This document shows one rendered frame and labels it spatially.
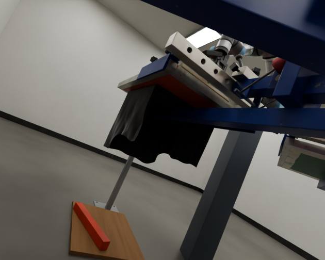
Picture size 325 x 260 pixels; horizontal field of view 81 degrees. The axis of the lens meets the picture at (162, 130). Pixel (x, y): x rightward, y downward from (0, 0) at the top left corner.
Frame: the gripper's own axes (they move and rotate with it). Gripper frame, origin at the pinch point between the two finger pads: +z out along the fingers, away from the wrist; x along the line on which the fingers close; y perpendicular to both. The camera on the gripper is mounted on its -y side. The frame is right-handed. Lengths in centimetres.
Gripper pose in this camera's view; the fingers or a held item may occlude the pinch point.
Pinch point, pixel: (205, 81)
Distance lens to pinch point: 107.1
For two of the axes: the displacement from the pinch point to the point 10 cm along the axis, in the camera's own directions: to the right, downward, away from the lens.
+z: -4.1, 9.1, -1.1
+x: -4.5, -1.0, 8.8
